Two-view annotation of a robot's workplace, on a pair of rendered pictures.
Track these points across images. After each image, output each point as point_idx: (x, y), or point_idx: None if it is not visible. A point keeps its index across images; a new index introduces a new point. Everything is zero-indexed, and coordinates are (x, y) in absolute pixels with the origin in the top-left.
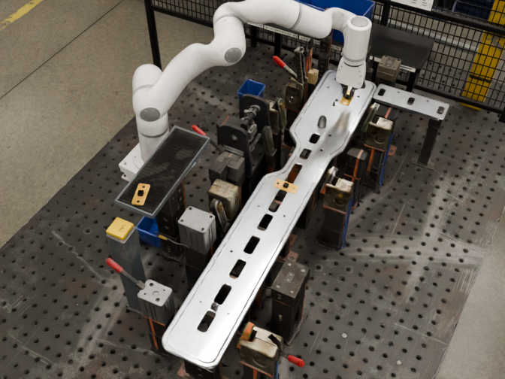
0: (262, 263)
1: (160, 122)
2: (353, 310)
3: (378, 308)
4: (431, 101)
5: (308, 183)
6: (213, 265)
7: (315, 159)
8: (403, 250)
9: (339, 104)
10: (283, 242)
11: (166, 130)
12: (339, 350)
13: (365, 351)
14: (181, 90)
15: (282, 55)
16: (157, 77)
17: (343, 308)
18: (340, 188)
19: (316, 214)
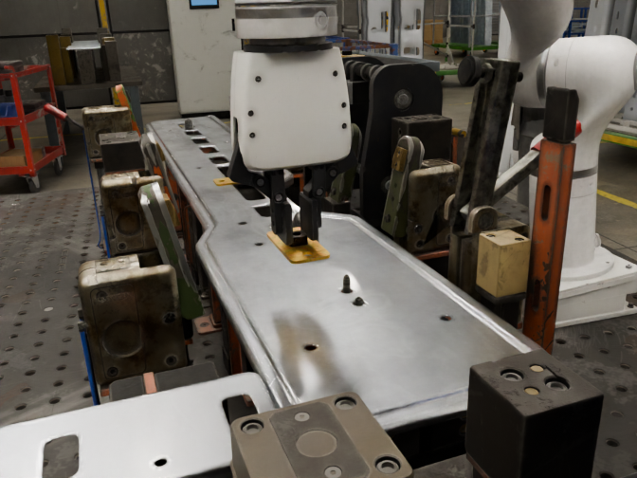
0: (174, 147)
1: (537, 140)
2: (48, 331)
3: (2, 350)
4: None
5: (205, 193)
6: (230, 135)
7: (237, 211)
8: None
9: (333, 298)
10: (169, 160)
11: (536, 173)
12: (47, 297)
13: (4, 311)
14: (513, 49)
15: None
16: (576, 45)
17: (67, 325)
18: (122, 173)
19: None
